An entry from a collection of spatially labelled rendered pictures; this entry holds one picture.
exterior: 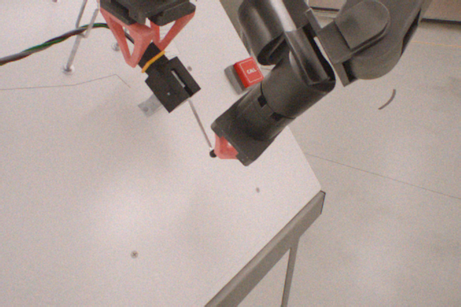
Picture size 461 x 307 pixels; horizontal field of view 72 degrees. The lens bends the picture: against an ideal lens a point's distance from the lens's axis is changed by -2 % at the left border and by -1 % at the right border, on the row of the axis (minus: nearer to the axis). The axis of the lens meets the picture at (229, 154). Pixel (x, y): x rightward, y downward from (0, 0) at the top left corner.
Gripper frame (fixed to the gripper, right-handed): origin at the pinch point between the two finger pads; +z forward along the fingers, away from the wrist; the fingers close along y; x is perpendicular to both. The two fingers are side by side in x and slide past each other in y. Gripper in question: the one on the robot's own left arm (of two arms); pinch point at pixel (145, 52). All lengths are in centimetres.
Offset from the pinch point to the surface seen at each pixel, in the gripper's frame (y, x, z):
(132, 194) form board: 11.4, 9.5, 12.4
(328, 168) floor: -144, 52, 127
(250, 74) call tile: -19.1, 9.2, 7.3
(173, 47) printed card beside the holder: -11.2, -3.0, 5.8
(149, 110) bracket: 0.9, 2.7, 8.6
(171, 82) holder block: 1.4, 5.7, 0.4
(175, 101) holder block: 1.9, 7.3, 2.2
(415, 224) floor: -117, 104, 100
